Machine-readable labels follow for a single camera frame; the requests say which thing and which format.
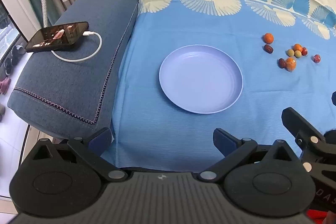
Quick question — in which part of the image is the black smartphone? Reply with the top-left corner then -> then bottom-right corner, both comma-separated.
25,21 -> 89,53

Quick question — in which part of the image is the grey shoe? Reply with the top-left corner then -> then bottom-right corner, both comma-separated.
10,45 -> 26,59

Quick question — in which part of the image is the lavender plastic plate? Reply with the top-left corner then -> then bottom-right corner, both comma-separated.
159,45 -> 244,115

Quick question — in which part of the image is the plastic-wrapped orange tangerine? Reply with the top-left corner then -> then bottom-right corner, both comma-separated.
285,57 -> 298,72

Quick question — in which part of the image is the dark shoe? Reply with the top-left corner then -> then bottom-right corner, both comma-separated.
4,57 -> 13,75

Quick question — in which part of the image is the white charging cable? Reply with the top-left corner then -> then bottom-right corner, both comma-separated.
51,30 -> 103,62

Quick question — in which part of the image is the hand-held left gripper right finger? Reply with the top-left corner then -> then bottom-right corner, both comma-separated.
197,128 -> 301,183

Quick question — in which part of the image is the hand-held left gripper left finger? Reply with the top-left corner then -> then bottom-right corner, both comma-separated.
25,127 -> 129,184

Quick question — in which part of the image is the pink slipper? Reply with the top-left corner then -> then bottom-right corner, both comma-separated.
0,77 -> 11,94

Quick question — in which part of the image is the blue fan-print blanket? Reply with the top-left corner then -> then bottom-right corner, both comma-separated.
101,0 -> 336,172

